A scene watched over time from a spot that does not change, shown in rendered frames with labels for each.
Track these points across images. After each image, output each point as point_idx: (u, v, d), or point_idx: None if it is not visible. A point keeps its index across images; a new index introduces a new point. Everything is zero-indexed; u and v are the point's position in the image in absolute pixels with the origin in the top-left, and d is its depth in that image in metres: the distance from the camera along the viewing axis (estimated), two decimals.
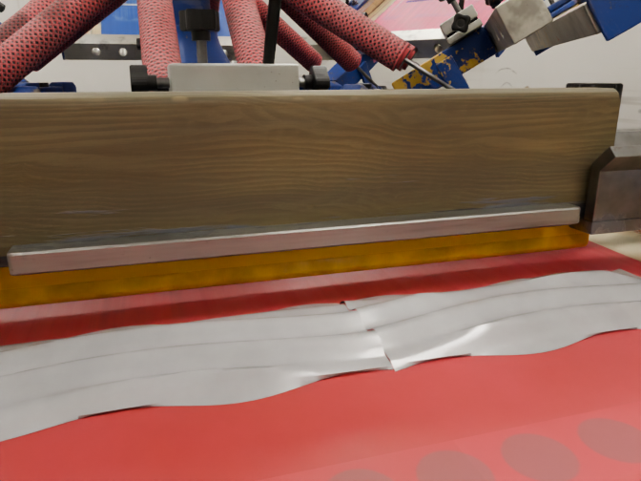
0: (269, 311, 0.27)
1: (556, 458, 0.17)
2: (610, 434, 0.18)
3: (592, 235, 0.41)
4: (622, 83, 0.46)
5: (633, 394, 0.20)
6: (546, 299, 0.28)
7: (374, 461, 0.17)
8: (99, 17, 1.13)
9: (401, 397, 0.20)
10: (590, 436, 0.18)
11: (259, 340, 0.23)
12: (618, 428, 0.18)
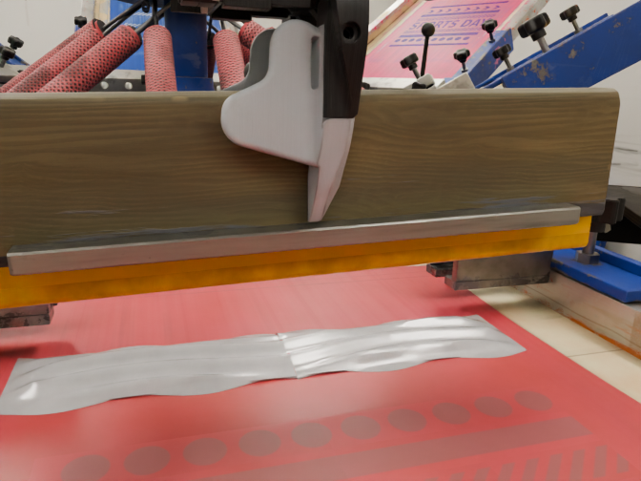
0: (227, 339, 0.41)
1: (369, 428, 0.32)
2: (405, 417, 0.33)
3: None
4: None
5: (432, 396, 0.35)
6: (409, 336, 0.42)
7: (270, 427, 0.32)
8: None
9: (296, 394, 0.35)
10: (394, 418, 0.33)
11: (217, 358, 0.38)
12: (411, 414, 0.33)
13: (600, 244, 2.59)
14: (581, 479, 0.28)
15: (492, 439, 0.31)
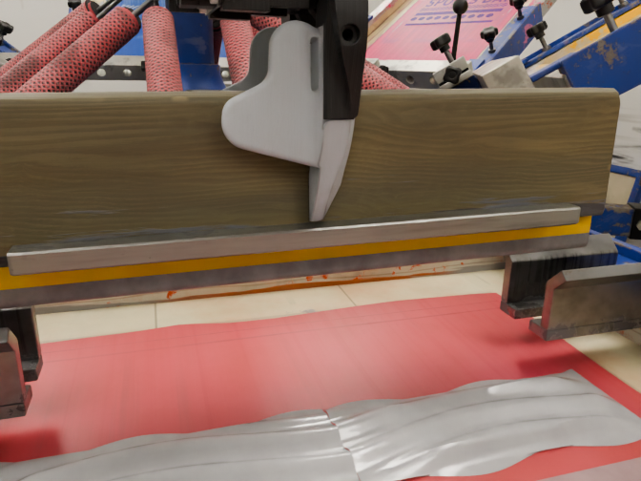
0: (262, 422, 0.31)
1: None
2: None
3: None
4: None
5: None
6: (499, 412, 0.32)
7: None
8: None
9: None
10: None
11: (254, 461, 0.28)
12: None
13: None
14: None
15: None
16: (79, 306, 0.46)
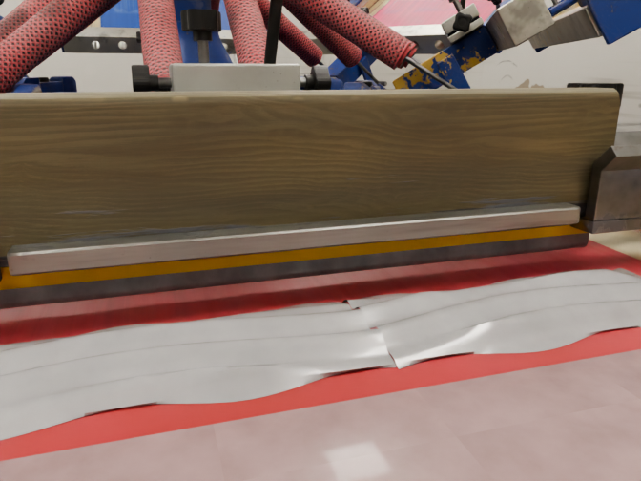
0: (273, 310, 0.27)
1: None
2: None
3: (593, 234, 0.41)
4: (623, 83, 0.47)
5: (635, 391, 0.21)
6: (547, 298, 0.28)
7: None
8: (99, 11, 1.12)
9: (403, 395, 0.20)
10: None
11: (264, 338, 0.23)
12: None
13: None
14: None
15: None
16: None
